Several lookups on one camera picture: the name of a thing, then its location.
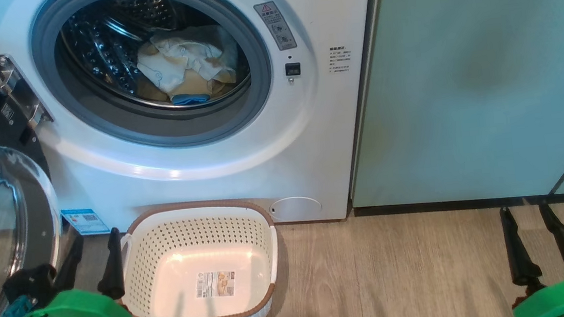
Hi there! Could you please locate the yellow garment with blue trim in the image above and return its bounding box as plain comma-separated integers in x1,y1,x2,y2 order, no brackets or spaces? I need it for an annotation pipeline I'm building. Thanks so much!
131,32,242,110

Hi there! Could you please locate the round white filter cover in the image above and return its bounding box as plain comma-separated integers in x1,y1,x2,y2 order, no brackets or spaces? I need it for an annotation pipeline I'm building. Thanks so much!
269,194,324,224

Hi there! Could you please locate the basket product label sticker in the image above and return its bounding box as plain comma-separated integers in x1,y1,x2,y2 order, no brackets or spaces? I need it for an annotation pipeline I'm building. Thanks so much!
193,269,238,300

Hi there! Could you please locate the grey warning sticker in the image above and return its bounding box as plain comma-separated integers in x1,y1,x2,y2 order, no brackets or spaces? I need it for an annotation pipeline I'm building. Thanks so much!
252,0,298,54

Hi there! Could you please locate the white front-load washing machine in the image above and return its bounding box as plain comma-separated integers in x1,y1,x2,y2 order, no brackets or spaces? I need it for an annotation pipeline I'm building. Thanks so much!
0,0,398,254

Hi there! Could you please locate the small black text label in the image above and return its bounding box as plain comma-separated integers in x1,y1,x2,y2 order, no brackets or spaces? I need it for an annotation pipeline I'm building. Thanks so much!
327,44,352,76

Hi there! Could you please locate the blue energy label sticker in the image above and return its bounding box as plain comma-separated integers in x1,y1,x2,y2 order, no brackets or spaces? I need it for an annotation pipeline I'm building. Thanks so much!
60,205,112,239

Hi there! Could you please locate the cream basket with brown rim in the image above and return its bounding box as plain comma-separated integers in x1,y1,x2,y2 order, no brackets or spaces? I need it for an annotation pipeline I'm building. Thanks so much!
113,194,285,317

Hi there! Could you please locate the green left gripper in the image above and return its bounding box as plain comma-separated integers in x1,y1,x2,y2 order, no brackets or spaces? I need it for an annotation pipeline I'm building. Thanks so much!
15,226,134,317

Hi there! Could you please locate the stainless steel washing machine drum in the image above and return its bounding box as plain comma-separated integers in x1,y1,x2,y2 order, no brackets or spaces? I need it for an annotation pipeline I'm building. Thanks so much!
49,0,255,122

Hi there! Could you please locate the black cabinet plinth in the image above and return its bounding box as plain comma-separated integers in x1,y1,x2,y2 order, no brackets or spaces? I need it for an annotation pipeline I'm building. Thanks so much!
352,187,564,225

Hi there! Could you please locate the metal door hinge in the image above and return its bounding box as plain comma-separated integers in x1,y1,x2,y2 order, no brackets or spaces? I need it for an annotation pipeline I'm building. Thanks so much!
0,49,55,133

